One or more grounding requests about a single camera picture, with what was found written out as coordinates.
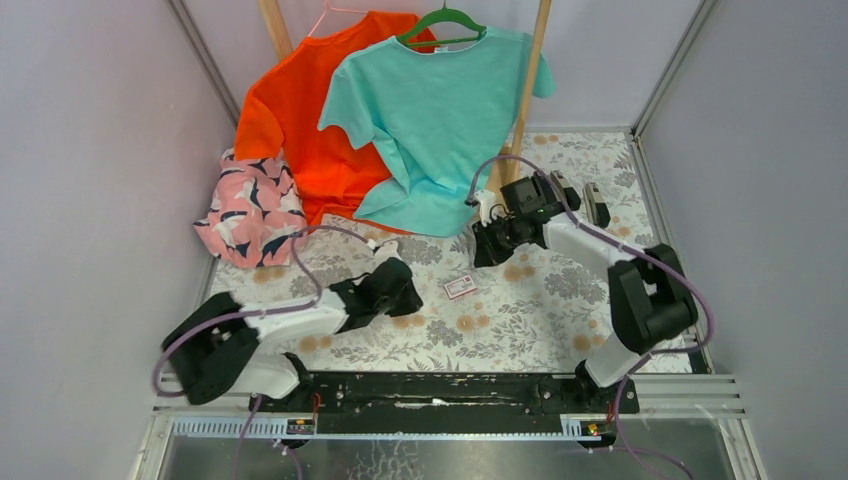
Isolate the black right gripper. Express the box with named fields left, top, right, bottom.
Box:
left=471, top=214, right=522, bottom=269

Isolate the red staple box sleeve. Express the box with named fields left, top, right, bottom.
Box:
left=443, top=275, right=477, bottom=300

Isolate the beige and black stapler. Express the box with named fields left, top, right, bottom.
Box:
left=549, top=170, right=582, bottom=211

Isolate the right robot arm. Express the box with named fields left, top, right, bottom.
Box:
left=466, top=171, right=698, bottom=412

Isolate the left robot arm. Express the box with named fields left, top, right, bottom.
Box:
left=157, top=257, right=423, bottom=411

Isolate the teal t-shirt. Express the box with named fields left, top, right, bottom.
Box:
left=318, top=27, right=533, bottom=237

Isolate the pink bird-pattern cloth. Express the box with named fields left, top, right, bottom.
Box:
left=193, top=148, right=307, bottom=269

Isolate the orange t-shirt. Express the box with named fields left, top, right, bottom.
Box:
left=234, top=11, right=419, bottom=224

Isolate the green clothes hanger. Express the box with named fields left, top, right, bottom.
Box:
left=396, top=1, right=488, bottom=51

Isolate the pink clothes hanger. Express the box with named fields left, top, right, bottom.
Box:
left=307, top=1, right=368, bottom=38

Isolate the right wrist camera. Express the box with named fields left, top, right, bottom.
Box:
left=465, top=189, right=496, bottom=226

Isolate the wooden rack right post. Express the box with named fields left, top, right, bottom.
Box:
left=487, top=0, right=552, bottom=193

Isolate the wooden rack post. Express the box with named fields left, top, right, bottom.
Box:
left=487, top=0, right=552, bottom=193
left=257, top=0, right=294, bottom=61

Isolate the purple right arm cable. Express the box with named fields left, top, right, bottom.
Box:
left=464, top=154, right=717, bottom=480

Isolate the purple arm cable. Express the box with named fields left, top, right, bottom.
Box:
left=464, top=154, right=717, bottom=480
left=151, top=225, right=379, bottom=480

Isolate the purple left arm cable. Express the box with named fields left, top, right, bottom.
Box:
left=151, top=225, right=379, bottom=480

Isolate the wooden rack left post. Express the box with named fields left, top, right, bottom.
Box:
left=257, top=0, right=294, bottom=61

